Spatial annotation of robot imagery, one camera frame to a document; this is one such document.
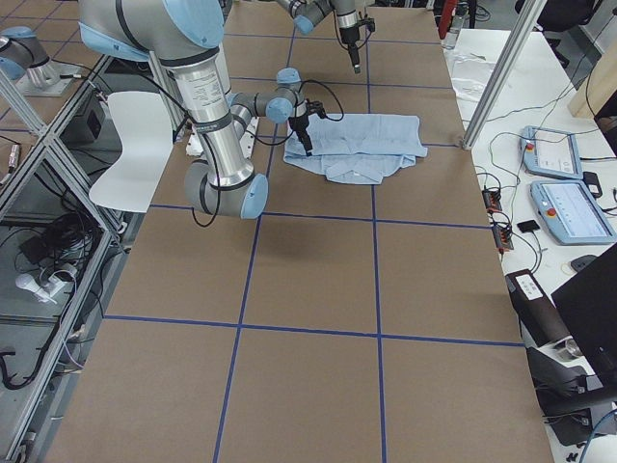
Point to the black computer mouse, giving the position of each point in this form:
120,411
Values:
580,263

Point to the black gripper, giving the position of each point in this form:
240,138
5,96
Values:
348,38
299,123

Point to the upper blue teach pendant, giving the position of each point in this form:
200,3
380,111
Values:
550,153

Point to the white plastic chair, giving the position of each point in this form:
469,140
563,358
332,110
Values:
146,133

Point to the lower blue teach pendant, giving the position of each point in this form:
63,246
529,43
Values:
570,213

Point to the small black phone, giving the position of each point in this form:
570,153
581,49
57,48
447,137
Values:
529,226

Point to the orange circuit board lower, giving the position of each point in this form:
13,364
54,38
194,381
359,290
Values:
503,237

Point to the black power adapter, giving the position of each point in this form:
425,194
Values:
592,182

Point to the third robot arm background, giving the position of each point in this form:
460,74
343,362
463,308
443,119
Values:
26,62

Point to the aluminium frame post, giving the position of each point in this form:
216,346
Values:
505,63

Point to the brown cardboard box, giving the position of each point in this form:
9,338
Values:
534,308

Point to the white power strip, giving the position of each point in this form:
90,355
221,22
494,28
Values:
46,293

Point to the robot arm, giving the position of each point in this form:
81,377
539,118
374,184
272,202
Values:
185,37
306,15

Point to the orange circuit board upper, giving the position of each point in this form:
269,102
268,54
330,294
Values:
491,199

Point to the black monitor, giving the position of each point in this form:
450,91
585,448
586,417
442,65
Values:
587,305

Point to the black monitor stand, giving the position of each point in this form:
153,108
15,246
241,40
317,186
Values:
574,403

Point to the blue teach pendant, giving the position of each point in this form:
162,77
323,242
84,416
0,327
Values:
550,153
570,213

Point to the orange circuit board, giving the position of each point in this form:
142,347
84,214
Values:
503,237
491,199

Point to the light blue button shirt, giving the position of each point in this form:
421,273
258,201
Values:
360,149

